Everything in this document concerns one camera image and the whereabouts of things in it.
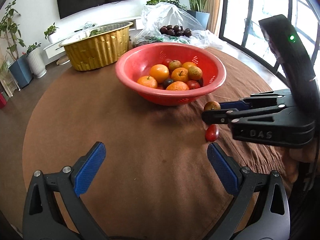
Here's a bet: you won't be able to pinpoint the red box on floor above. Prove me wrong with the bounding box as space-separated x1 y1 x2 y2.
0 93 7 109

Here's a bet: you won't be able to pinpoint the brown longan fruit top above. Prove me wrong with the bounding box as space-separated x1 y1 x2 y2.
168 60 182 72

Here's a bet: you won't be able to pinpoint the bushy plant white tall pot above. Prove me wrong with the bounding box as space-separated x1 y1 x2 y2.
146 0 187 11

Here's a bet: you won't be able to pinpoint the large orange with stem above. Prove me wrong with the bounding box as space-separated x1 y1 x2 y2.
166 81 189 91

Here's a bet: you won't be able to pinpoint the small plant white pot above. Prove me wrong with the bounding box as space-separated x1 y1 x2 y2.
44 22 58 43

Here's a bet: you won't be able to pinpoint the red tomato lower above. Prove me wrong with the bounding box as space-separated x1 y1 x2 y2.
186 80 201 90

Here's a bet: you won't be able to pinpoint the tall plant blue pot left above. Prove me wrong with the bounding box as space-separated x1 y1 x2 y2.
1 0 33 88

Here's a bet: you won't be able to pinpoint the pile of dark plums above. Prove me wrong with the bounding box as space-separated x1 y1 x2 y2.
159 25 192 37

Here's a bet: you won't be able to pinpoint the yellow orange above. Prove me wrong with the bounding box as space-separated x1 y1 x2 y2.
181 62 197 70

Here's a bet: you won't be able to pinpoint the white tv cabinet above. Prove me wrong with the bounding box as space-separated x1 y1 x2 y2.
43 16 143 59

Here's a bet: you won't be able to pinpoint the small tangerine near bowl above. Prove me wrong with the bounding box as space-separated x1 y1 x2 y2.
171 67 189 82

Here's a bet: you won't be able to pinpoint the beige curtain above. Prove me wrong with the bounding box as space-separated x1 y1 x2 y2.
204 0 221 33

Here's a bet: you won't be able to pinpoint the tangerine left middle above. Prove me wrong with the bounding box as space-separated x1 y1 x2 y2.
137 75 158 88

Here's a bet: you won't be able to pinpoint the dark plum front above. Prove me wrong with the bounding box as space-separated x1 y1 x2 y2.
163 78 174 89

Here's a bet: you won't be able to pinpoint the large orange front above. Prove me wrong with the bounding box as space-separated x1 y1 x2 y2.
149 64 170 83

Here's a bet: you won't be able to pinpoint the red plastic colander bowl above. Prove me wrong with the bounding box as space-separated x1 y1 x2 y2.
116 42 227 106

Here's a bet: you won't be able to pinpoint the clear plastic bag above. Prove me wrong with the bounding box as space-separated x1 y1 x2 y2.
132 3 223 48

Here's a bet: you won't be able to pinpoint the right hand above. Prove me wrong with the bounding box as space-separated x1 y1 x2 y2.
282 139 317 183

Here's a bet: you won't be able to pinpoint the plant white ribbed pot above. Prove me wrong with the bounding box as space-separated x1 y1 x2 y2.
25 42 47 79

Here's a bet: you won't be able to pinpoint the gold foil basin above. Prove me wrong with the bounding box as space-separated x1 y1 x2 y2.
65 22 132 72

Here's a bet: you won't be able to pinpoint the green leafy vegetables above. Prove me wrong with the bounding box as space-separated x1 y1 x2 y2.
89 29 103 37

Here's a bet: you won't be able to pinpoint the brown longan fruit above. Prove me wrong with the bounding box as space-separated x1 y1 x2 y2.
203 101 221 111
188 66 203 81
168 60 182 72

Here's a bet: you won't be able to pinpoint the small red tomato on table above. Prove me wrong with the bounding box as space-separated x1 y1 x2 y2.
205 124 219 142

